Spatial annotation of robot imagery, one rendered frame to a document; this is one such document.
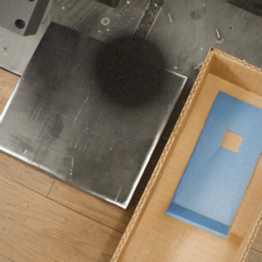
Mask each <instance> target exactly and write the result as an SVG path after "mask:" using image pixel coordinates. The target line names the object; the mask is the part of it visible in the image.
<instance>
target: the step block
mask: <svg viewBox="0 0 262 262"><path fill-rule="evenodd" d="M227 3H229V4H231V5H234V6H237V7H239V8H242V9H244V10H245V11H248V12H250V13H253V14H255V15H257V16H259V17H261V18H262V0H227Z"/></svg>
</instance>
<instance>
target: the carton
mask: <svg viewBox="0 0 262 262"><path fill-rule="evenodd" d="M219 91H222V92H224V93H226V94H229V95H231V96H233V97H235V98H238V99H240V100H242V101H245V102H247V103H248V104H251V105H253V106H256V107H257V108H260V109H262V70H261V69H260V68H257V67H255V66H253V65H251V64H249V63H246V62H244V61H241V60H239V59H237V58H235V57H232V56H230V55H228V54H226V53H223V52H222V51H219V50H217V49H214V48H213V47H211V48H210V50H209V51H208V55H207V57H206V59H205V61H204V63H203V65H202V68H201V70H200V72H199V74H198V76H197V78H196V82H195V84H194V86H193V87H192V90H191V92H190V94H189V97H188V99H187V101H186V103H185V105H184V107H183V110H182V111H181V113H180V115H179V118H178V121H177V123H176V125H175V128H174V129H173V131H172V134H171V136H170V138H169V140H168V142H167V144H166V146H165V148H164V150H163V152H162V154H161V158H160V160H159V162H158V164H157V166H156V168H155V170H154V172H153V175H152V176H151V179H150V180H149V183H148V185H147V187H146V189H145V191H144V193H143V195H142V197H141V199H140V202H139V204H138V206H137V208H136V210H135V212H134V214H133V216H132V218H131V220H130V222H129V224H128V226H127V229H126V231H125V233H124V235H123V237H122V239H121V241H120V243H119V245H118V248H117V250H116V251H115V254H114V255H113V257H112V259H111V262H244V259H245V258H246V256H247V253H248V252H249V249H250V247H251V244H252V242H253V240H254V238H255V236H256V234H257V231H258V229H259V227H260V225H261V222H262V151H261V154H260V157H259V159H258V162H257V164H256V166H255V168H254V172H253V175H252V177H251V179H250V181H249V184H248V186H247V188H246V191H245V193H244V196H243V199H242V201H241V204H240V205H239V208H238V210H237V212H236V215H235V218H234V219H233V222H232V224H231V226H230V230H229V234H228V237H227V239H224V238H222V237H220V236H217V235H215V234H213V233H209V232H207V231H205V230H203V229H200V228H198V227H196V226H192V225H190V224H188V223H186V222H184V221H181V220H178V219H176V218H174V217H172V216H168V215H166V210H167V209H168V207H169V205H170V203H171V201H172V199H173V197H174V194H175V192H176V190H177V188H178V186H179V184H180V181H181V179H182V176H183V175H184V173H185V170H186V168H187V165H188V163H189V160H190V158H191V156H192V153H193V151H194V148H195V146H196V145H197V142H198V140H199V138H200V135H201V133H202V131H203V128H204V126H205V123H206V121H207V118H208V116H209V114H210V112H211V109H212V106H213V104H214V102H215V100H216V97H217V96H218V92H219ZM242 140H243V137H241V136H239V135H237V134H234V133H232V132H230V131H228V130H227V131H226V134H225V136H224V138H223V140H222V142H221V144H220V146H221V147H224V148H226V149H228V150H230V151H232V152H235V153H237V152H238V151H239V148H240V144H241V142H242Z"/></svg>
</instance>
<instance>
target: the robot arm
mask: <svg viewBox="0 0 262 262"><path fill-rule="evenodd" d="M52 4H53V1H52V0H0V27H3V28H4V29H6V30H10V31H11V32H14V33H16V34H18V35H21V36H29V35H36V33H37V31H38V28H39V26H40V24H41V23H43V24H44V22H45V20H46V18H47V15H48V13H49V10H50V8H51V5H52Z"/></svg>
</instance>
